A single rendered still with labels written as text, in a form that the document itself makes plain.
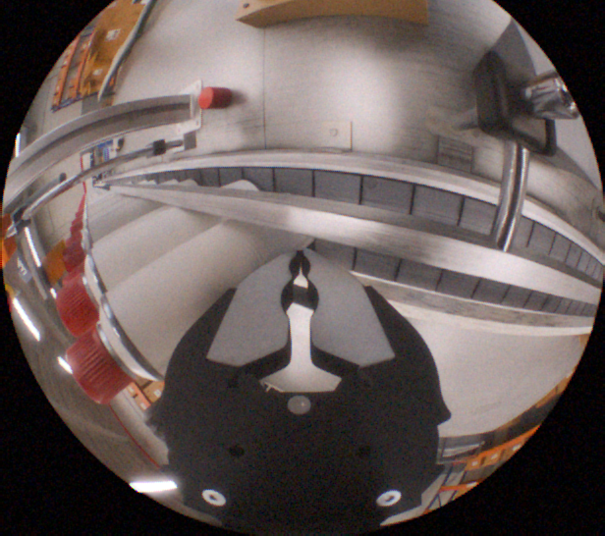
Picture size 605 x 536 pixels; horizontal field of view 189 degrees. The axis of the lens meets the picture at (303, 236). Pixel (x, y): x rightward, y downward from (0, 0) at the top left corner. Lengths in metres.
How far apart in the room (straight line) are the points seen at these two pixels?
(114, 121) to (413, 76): 0.35
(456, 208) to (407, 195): 0.04
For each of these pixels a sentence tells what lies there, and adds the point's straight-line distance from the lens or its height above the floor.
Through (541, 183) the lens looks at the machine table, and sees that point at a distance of 0.25.
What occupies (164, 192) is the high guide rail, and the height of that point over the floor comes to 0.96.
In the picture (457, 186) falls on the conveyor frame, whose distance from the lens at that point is 0.15.
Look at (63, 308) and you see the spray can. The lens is 0.15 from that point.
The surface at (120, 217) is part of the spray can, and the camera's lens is 0.23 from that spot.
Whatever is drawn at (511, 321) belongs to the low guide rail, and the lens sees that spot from 0.19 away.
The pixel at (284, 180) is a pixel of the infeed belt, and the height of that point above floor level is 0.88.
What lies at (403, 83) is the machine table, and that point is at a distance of 0.20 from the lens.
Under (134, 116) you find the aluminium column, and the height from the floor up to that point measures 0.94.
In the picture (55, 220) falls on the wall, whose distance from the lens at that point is 8.17.
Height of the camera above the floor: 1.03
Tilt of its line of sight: 51 degrees down
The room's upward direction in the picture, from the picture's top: 131 degrees counter-clockwise
